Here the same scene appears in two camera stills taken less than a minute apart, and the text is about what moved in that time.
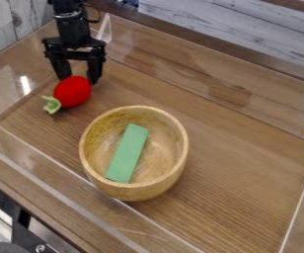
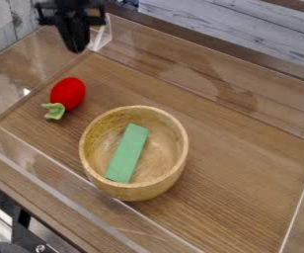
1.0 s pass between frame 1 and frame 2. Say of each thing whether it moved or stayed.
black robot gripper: moved
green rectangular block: stayed
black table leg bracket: stayed
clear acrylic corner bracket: stayed
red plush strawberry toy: moved
